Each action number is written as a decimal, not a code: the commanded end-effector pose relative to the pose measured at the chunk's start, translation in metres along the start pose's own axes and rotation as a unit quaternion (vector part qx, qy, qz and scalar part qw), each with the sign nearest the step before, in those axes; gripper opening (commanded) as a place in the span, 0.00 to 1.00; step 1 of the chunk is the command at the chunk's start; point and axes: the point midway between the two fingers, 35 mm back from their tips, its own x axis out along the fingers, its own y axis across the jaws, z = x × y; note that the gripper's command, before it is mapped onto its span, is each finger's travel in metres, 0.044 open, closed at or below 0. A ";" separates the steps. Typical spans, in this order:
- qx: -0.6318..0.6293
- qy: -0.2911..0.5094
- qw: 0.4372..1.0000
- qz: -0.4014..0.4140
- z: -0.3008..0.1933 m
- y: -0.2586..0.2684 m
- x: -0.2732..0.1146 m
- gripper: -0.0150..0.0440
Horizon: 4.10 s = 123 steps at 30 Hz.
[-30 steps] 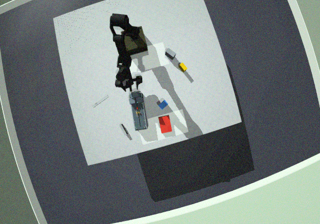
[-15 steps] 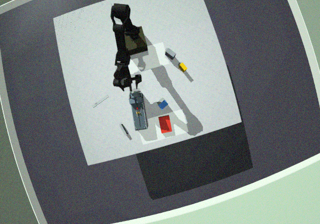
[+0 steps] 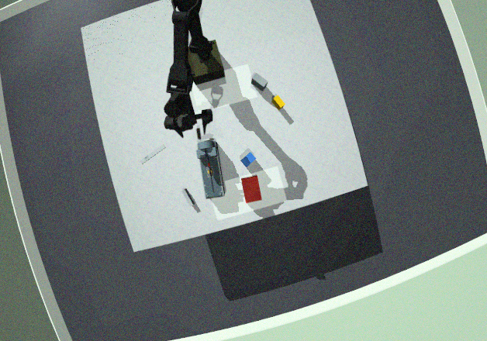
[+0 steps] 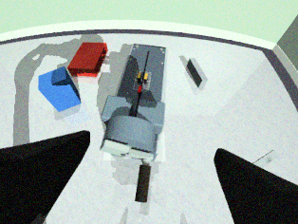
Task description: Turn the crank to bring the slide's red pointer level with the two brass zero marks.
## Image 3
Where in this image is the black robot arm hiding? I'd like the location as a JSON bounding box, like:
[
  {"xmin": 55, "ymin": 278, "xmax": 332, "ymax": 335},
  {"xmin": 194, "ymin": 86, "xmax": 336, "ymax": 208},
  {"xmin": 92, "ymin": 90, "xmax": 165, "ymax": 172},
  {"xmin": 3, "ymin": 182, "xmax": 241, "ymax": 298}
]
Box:
[{"xmin": 164, "ymin": 0, "xmax": 213, "ymax": 133}]

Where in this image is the red block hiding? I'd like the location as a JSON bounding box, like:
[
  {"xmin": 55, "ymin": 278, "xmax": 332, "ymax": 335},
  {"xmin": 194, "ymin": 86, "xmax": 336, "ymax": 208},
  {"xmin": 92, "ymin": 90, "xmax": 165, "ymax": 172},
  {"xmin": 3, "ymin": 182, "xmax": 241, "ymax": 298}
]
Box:
[{"xmin": 241, "ymin": 176, "xmax": 262, "ymax": 204}]

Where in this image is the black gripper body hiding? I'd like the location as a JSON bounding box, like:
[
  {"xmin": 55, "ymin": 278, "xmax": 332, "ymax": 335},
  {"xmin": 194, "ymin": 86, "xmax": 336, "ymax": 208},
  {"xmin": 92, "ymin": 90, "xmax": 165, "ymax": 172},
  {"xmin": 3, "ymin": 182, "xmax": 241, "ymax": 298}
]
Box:
[{"xmin": 164, "ymin": 102, "xmax": 212, "ymax": 129}]

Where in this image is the yellow rectangular block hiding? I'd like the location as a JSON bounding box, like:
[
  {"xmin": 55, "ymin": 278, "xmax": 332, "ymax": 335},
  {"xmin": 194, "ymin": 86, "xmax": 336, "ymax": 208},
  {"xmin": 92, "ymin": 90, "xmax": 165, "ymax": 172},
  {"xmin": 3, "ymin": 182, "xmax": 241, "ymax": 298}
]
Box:
[{"xmin": 271, "ymin": 95, "xmax": 285, "ymax": 110}]

